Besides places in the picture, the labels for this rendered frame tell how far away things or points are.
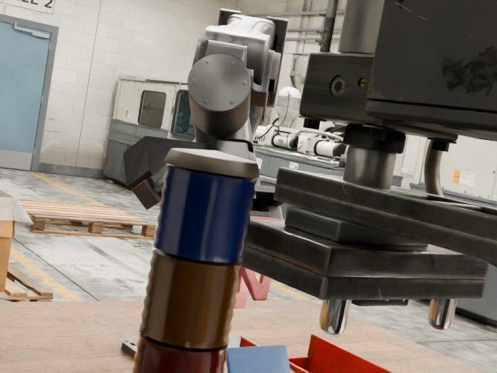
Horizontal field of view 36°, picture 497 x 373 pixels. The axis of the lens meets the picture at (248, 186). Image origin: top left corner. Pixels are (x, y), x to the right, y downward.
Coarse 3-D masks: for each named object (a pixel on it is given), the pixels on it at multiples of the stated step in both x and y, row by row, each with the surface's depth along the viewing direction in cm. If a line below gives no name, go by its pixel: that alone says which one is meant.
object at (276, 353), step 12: (228, 348) 67; (240, 348) 68; (252, 348) 69; (264, 348) 69; (276, 348) 70; (228, 360) 67; (240, 360) 67; (252, 360) 68; (264, 360) 69; (276, 360) 70; (228, 372) 66; (240, 372) 67; (252, 372) 68; (264, 372) 68; (276, 372) 69; (288, 372) 70
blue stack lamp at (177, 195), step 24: (168, 168) 30; (168, 192) 30; (192, 192) 29; (216, 192) 29; (240, 192) 30; (168, 216) 30; (192, 216) 29; (216, 216) 29; (240, 216) 30; (168, 240) 30; (192, 240) 29; (216, 240) 30; (240, 240) 30
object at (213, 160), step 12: (168, 156) 30; (180, 156) 30; (192, 156) 29; (204, 156) 29; (216, 156) 29; (228, 156) 30; (192, 168) 29; (204, 168) 29; (216, 168) 29; (228, 168) 29; (240, 168) 30; (252, 168) 30
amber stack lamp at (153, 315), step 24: (168, 264) 30; (192, 264) 29; (216, 264) 30; (240, 264) 31; (168, 288) 30; (192, 288) 30; (216, 288) 30; (144, 312) 31; (168, 312) 30; (192, 312) 30; (216, 312) 30; (168, 336) 30; (192, 336) 30; (216, 336) 30
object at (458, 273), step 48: (384, 144) 56; (288, 192) 59; (336, 192) 55; (384, 192) 51; (288, 240) 53; (336, 240) 53; (384, 240) 56; (432, 240) 48; (480, 240) 45; (336, 288) 51; (384, 288) 54; (432, 288) 57; (480, 288) 61
